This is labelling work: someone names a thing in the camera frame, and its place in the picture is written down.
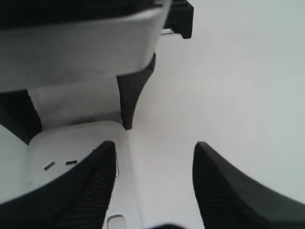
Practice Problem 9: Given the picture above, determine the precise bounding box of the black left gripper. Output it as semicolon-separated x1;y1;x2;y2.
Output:
161;0;193;39

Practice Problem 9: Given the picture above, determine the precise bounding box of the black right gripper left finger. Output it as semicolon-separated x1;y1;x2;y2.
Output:
0;141;116;229

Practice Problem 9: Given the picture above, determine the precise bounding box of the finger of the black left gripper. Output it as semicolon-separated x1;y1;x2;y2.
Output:
0;90;42;145
116;53;156;130

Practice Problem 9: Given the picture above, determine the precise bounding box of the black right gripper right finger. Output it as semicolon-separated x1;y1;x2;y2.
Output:
193;142;305;229

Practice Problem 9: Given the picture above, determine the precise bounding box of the white five-outlet power strip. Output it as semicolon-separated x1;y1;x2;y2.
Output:
0;121;144;229

